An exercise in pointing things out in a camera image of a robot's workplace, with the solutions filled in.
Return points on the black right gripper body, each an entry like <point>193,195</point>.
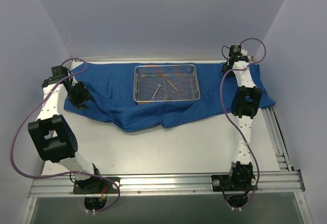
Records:
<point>227,69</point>

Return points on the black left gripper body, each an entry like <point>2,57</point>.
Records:
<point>82,99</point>

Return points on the blue surgical wrap cloth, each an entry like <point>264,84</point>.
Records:
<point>111,85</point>

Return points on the steel wire mesh tray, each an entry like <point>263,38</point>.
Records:
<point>181,75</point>

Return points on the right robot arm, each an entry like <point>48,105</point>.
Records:
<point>244,108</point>

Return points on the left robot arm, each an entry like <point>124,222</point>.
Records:
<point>50,132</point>

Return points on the steel surgical scissors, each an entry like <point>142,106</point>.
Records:
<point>175,88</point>

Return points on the aluminium back rail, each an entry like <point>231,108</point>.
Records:
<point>151,59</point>

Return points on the aluminium right side rail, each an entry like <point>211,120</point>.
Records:
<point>268,144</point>

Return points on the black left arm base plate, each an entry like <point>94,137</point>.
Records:
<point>96,186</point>

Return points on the aluminium front frame rail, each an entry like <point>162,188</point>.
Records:
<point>160,185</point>

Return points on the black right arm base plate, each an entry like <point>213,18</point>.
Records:
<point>227,183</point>

